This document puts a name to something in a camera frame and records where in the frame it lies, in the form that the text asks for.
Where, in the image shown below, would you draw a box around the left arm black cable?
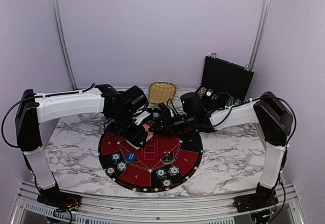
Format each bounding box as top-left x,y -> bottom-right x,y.
1,82 -> 96,148

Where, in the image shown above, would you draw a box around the red playing card deck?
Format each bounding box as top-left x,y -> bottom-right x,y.
130,124 -> 153,149

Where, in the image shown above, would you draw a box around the red black chip stack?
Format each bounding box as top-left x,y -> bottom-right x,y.
105,167 -> 115,176
161,178 -> 172,188

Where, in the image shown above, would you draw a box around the aluminium frame post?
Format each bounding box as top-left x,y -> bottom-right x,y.
51,0 -> 77,90
247,0 -> 271,71

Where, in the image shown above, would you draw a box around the woven bamboo tray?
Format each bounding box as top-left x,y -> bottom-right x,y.
148,82 -> 177,104

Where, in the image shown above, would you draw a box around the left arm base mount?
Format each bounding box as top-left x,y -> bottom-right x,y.
37,193 -> 81,222

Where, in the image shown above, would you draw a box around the blue white chips in case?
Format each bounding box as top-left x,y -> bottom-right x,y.
196,86 -> 207,98

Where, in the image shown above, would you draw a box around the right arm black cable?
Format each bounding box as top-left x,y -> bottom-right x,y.
166,92 -> 238,128

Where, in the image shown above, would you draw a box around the blue small blind button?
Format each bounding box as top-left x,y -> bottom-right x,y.
125,152 -> 137,162

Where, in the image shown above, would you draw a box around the right aluminium frame post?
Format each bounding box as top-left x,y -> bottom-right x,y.
247,0 -> 271,71

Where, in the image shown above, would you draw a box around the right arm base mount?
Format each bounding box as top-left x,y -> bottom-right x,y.
233,194 -> 279,223

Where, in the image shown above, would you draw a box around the round red black poker mat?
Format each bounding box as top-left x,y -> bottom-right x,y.
98,129 -> 203,193

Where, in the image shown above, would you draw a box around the green blue chip stack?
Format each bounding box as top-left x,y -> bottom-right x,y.
111,152 -> 121,164
155,169 -> 167,179

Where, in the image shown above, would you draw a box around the clear round dealer button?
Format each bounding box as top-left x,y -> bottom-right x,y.
160,151 -> 175,164

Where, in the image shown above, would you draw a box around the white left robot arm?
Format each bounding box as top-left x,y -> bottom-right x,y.
15,84 -> 149,206

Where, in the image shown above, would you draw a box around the black poker chip case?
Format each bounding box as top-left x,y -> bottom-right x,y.
200,56 -> 254,111

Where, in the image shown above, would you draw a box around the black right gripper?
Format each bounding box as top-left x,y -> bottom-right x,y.
148,113 -> 195,138

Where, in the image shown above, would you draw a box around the left aluminium frame post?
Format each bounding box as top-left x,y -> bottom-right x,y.
51,0 -> 77,90

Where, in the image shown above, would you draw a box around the aluminium front rail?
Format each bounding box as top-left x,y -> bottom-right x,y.
9,182 -> 306,223

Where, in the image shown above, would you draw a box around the red dice in case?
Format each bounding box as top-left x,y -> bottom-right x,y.
211,94 -> 219,100

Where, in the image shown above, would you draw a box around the green chips in case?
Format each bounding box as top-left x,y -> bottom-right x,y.
226,97 -> 242,106

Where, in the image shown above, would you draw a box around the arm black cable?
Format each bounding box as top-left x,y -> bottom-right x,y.
1,82 -> 96,148
166,92 -> 238,128

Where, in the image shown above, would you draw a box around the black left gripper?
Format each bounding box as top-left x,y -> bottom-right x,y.
109,109 -> 148,147

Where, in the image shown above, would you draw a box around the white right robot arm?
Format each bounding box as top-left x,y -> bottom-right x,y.
149,91 -> 297,208

